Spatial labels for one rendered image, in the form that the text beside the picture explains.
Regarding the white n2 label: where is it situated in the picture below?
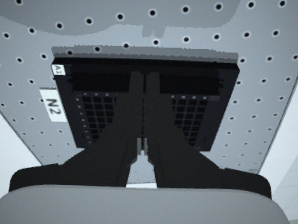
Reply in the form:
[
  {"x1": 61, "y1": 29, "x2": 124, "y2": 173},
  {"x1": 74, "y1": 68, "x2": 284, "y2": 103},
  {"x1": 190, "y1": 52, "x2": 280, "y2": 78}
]
[{"x1": 40, "y1": 89, "x2": 67, "y2": 122}]

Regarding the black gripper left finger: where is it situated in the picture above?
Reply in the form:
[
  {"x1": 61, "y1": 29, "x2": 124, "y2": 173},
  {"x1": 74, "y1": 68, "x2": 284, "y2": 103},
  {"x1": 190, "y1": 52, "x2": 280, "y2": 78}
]
[{"x1": 8, "y1": 71, "x2": 144, "y2": 193}]

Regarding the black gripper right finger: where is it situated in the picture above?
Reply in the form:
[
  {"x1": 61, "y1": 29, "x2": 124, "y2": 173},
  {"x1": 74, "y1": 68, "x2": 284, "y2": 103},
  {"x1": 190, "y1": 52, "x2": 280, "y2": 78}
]
[{"x1": 144, "y1": 72, "x2": 272, "y2": 199}]

